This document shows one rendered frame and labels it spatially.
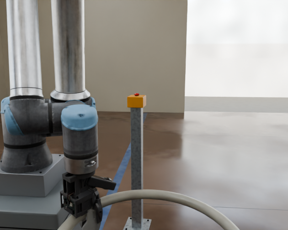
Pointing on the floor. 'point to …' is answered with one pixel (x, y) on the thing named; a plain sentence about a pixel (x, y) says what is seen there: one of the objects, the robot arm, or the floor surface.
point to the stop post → (136, 162)
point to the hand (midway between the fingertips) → (90, 227)
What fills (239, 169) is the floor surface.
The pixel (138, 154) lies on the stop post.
